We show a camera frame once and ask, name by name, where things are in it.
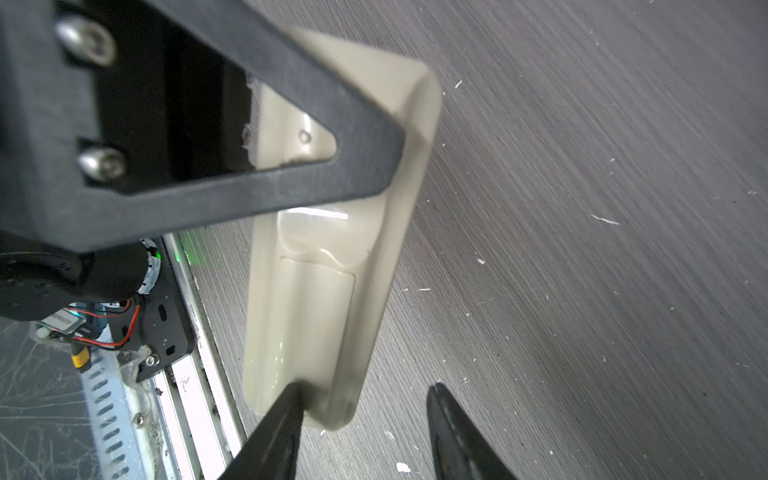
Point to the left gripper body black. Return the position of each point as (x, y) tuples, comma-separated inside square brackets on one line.
[(85, 88)]

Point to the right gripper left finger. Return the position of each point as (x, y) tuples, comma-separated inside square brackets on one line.
[(271, 451)]

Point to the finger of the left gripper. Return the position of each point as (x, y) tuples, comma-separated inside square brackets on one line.
[(369, 143)]

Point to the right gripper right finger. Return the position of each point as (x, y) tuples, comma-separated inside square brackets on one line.
[(459, 450)]

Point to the white remote control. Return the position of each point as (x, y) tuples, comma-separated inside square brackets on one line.
[(362, 237)]

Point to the remote battery cover beige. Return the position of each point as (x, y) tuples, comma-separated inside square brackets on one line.
[(308, 314)]

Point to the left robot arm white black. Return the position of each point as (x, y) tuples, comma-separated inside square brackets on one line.
[(38, 279)]

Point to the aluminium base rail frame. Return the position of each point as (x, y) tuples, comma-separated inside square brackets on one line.
[(208, 407)]

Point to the white slotted cable duct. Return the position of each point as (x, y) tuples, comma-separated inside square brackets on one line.
[(112, 409)]

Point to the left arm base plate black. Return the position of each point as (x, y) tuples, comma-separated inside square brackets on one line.
[(156, 324)]

